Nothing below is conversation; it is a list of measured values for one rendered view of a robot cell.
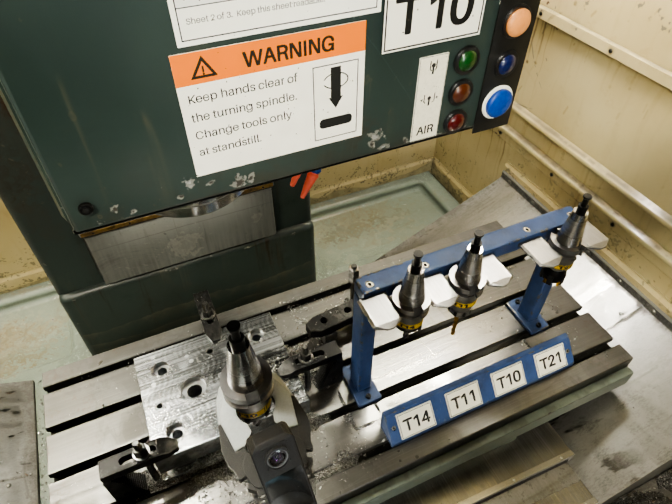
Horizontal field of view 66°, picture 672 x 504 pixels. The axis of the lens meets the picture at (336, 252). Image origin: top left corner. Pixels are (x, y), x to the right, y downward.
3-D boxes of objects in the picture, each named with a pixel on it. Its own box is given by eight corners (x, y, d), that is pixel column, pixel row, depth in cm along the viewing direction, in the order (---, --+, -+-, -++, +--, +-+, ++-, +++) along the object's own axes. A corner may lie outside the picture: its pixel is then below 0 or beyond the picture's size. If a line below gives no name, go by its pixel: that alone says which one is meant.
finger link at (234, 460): (209, 437, 61) (248, 499, 56) (207, 431, 60) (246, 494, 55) (243, 414, 63) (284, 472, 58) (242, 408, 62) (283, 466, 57)
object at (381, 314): (406, 324, 83) (406, 321, 83) (376, 336, 82) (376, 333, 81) (385, 294, 88) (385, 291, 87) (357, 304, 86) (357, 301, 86)
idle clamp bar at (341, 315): (409, 308, 125) (412, 290, 120) (314, 352, 116) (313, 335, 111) (397, 294, 128) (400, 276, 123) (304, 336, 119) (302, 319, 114)
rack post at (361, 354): (382, 399, 108) (393, 310, 87) (359, 408, 106) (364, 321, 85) (361, 361, 114) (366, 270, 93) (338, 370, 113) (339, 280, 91)
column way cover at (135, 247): (282, 236, 142) (263, 53, 105) (102, 290, 128) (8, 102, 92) (276, 225, 145) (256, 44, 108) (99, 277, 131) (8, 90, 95)
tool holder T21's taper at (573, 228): (565, 227, 97) (577, 199, 92) (586, 240, 94) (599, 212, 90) (550, 238, 95) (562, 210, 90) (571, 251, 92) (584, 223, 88)
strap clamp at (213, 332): (231, 362, 114) (220, 321, 103) (216, 368, 113) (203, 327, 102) (215, 318, 122) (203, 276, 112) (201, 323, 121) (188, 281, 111)
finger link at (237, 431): (207, 417, 68) (243, 474, 63) (198, 394, 63) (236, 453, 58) (228, 403, 69) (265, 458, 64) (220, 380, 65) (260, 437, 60)
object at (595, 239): (613, 245, 96) (614, 242, 95) (591, 253, 94) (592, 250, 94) (586, 222, 100) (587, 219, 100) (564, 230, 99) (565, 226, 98)
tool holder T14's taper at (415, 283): (419, 284, 87) (423, 256, 82) (429, 304, 84) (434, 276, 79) (394, 289, 86) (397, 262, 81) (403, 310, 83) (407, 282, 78)
